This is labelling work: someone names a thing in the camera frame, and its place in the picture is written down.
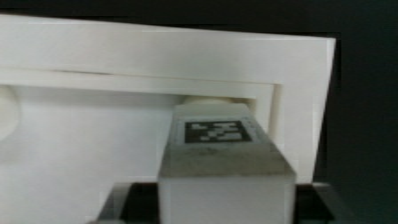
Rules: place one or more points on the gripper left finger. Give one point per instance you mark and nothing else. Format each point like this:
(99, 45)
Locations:
(131, 206)

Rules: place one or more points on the white square tabletop tray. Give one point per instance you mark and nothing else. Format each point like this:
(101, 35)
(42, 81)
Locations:
(95, 78)

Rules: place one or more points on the white leg with tag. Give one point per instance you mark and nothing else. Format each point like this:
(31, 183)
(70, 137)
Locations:
(227, 179)

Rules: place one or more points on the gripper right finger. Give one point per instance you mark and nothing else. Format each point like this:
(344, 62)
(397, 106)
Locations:
(319, 205)

